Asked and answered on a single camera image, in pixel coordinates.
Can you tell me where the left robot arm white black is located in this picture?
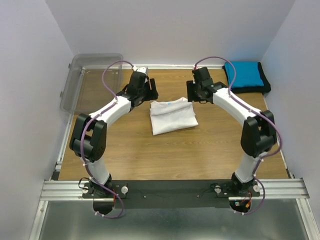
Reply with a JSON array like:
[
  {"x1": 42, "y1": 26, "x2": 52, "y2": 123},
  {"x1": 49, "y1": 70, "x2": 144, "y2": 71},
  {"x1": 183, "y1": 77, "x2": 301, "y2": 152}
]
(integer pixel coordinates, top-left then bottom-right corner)
[{"x1": 69, "y1": 67, "x2": 159, "y2": 198}]

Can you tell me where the aluminium frame rail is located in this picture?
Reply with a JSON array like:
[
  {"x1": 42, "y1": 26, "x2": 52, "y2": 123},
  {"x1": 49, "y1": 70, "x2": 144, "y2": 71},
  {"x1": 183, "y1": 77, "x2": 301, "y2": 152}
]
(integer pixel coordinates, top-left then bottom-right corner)
[{"x1": 30, "y1": 178, "x2": 319, "y2": 240}]

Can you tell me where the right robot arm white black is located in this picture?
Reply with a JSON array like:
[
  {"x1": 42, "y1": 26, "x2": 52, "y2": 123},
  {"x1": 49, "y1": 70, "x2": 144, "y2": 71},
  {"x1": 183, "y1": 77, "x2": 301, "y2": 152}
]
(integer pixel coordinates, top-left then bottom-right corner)
[{"x1": 186, "y1": 67, "x2": 277, "y2": 196}]

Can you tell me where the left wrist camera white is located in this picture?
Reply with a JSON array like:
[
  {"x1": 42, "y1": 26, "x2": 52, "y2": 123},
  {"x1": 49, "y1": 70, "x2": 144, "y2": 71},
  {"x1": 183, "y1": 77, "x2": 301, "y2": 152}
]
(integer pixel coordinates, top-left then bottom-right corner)
[{"x1": 131, "y1": 65, "x2": 149, "y2": 75}]

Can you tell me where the folded blue t shirt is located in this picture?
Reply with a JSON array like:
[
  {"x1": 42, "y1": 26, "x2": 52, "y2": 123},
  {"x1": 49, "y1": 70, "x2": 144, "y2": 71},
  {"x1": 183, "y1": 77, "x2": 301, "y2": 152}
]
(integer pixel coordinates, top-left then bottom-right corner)
[{"x1": 224, "y1": 61, "x2": 264, "y2": 89}]

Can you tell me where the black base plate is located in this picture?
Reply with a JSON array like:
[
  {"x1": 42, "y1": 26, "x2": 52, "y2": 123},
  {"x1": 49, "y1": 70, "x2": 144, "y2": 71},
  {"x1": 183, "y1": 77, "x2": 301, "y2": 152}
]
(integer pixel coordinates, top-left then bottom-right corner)
[{"x1": 80, "y1": 179, "x2": 261, "y2": 214}]

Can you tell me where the folded black t shirt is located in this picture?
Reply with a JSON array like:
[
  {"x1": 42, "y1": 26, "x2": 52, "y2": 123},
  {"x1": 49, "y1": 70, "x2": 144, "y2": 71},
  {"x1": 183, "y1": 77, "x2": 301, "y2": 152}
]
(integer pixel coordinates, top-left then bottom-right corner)
[{"x1": 231, "y1": 62, "x2": 271, "y2": 94}]

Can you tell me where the white t shirt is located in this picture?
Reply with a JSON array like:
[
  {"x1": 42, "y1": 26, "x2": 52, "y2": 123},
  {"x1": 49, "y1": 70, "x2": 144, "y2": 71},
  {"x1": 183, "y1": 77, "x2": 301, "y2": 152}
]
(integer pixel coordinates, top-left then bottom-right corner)
[{"x1": 149, "y1": 97, "x2": 199, "y2": 136}]

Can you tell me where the clear plastic bin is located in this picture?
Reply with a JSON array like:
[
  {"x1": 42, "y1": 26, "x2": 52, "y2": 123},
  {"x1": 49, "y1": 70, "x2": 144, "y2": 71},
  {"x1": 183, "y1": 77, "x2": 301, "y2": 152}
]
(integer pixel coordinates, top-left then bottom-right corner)
[{"x1": 60, "y1": 53, "x2": 123, "y2": 114}]

